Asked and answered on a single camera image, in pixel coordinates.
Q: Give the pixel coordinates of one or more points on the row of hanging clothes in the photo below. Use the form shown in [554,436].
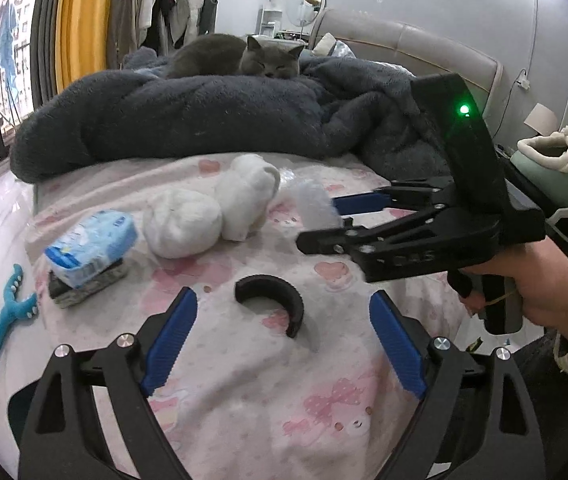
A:
[168,5]

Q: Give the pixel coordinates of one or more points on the grey curtain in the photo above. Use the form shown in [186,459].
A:
[48,25]

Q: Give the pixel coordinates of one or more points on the pink printed bed sheet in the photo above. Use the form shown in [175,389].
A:
[264,410]

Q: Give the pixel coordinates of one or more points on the pale pillow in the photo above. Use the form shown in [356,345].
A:
[331,45]

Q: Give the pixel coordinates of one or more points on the person's right hand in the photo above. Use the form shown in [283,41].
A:
[554,285]

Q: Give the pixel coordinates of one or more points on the white shelf unit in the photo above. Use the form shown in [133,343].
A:
[269,20]

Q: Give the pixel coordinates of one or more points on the beige padded headboard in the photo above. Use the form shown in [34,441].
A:
[414,45]

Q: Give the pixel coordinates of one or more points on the beige lampshade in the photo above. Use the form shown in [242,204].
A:
[540,119]

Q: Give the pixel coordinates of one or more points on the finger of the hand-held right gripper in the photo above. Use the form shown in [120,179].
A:
[329,242]
[359,203]

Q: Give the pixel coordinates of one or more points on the blue plush stick toy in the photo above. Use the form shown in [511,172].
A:
[6,317]

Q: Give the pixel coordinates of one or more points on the round mirror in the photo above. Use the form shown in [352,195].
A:
[304,2]

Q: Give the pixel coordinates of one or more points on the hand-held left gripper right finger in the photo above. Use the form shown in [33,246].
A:
[399,345]

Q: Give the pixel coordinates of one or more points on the grey cat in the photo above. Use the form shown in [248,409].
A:
[203,55]

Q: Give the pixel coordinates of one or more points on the black curved plastic piece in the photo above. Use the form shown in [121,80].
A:
[291,302]

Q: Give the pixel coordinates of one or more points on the clear plastic wrap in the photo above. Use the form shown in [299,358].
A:
[311,205]

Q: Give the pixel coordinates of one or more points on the green vase with white rim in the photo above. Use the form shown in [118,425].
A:
[549,180]

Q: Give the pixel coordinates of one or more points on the black tissue packet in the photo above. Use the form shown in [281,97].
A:
[88,294]

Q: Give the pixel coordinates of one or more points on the yellow curtain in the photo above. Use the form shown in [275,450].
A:
[86,20]

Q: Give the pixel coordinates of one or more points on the blue tissue packet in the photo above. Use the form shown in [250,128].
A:
[93,240]

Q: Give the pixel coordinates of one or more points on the dark grey fleece blanket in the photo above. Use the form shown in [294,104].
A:
[188,110]

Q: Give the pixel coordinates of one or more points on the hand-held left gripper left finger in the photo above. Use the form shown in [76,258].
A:
[173,340]

